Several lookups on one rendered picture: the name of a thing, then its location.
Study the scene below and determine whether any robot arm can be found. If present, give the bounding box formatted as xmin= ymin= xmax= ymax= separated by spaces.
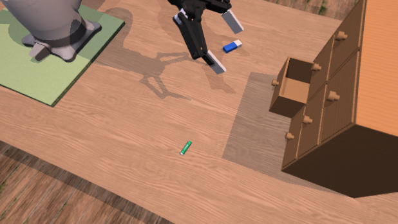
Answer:
xmin=0 ymin=0 xmax=102 ymax=62

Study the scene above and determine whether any green aaa battery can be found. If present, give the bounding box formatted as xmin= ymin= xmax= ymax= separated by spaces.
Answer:
xmin=180 ymin=141 xmax=192 ymax=156

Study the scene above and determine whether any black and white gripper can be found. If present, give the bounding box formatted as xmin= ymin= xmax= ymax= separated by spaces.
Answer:
xmin=168 ymin=0 xmax=244 ymax=74

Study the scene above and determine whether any brown wooden chest of drawers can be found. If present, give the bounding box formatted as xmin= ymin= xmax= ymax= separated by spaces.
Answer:
xmin=281 ymin=0 xmax=398 ymax=198

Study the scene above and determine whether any brown wooden drawer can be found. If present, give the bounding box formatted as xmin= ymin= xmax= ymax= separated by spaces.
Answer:
xmin=308 ymin=37 xmax=334 ymax=101
xmin=330 ymin=0 xmax=365 ymax=77
xmin=298 ymin=86 xmax=327 ymax=157
xmin=321 ymin=53 xmax=359 ymax=142
xmin=282 ymin=107 xmax=305 ymax=168
xmin=269 ymin=57 xmax=314 ymax=118

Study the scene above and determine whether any blue and white eraser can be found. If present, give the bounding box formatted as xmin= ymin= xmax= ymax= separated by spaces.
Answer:
xmin=223 ymin=40 xmax=242 ymax=53

